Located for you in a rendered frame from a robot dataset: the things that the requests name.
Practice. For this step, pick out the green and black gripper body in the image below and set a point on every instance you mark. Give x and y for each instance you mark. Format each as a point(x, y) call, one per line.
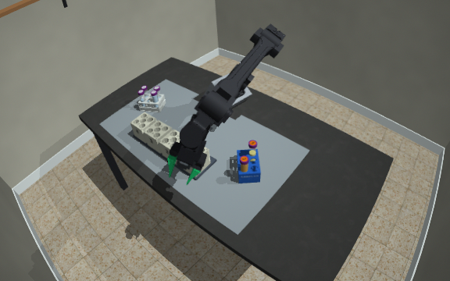
point(197, 166)

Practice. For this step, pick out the white tube rack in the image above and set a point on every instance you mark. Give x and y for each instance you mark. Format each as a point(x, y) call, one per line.
point(151, 104)

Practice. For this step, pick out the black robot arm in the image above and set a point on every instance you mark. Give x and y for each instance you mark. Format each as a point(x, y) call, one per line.
point(215, 108)

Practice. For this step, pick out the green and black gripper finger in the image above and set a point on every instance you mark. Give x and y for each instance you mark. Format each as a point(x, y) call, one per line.
point(171, 162)
point(194, 173)

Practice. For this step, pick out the blue sample rack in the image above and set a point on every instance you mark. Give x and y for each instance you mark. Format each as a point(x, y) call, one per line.
point(249, 176)

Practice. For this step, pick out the white bucket adapter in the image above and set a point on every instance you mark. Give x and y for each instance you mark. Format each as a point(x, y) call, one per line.
point(207, 161)
point(143, 122)
point(166, 143)
point(155, 133)

